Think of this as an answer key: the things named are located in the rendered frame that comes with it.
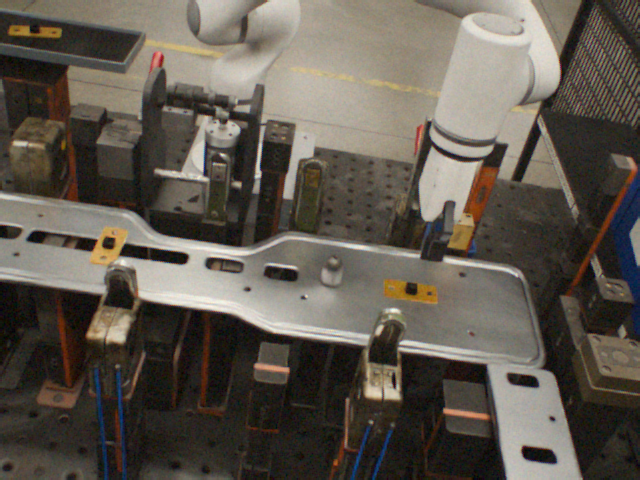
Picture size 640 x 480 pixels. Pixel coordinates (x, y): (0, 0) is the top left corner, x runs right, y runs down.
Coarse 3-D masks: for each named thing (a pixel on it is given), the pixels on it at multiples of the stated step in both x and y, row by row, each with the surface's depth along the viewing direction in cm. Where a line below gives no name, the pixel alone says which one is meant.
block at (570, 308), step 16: (560, 304) 110; (576, 304) 110; (560, 320) 109; (576, 320) 107; (544, 336) 115; (560, 336) 108; (576, 336) 104; (560, 352) 107; (544, 368) 114; (560, 368) 106; (528, 384) 119
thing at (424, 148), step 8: (424, 128) 106; (424, 136) 106; (424, 144) 106; (424, 152) 107; (416, 160) 108; (424, 160) 109; (416, 168) 108; (416, 176) 109; (416, 184) 111; (408, 192) 111; (416, 192) 112; (408, 200) 111; (408, 208) 112
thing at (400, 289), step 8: (384, 280) 107; (392, 280) 107; (384, 288) 105; (400, 288) 106; (408, 288) 105; (416, 288) 105; (424, 288) 107; (432, 288) 107; (392, 296) 104; (400, 296) 105; (408, 296) 105; (416, 296) 105; (424, 296) 105; (432, 296) 106
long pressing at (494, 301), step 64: (0, 192) 109; (0, 256) 99; (64, 256) 101; (192, 256) 105; (256, 256) 107; (320, 256) 109; (384, 256) 112; (448, 256) 114; (256, 320) 97; (320, 320) 99; (448, 320) 103; (512, 320) 105
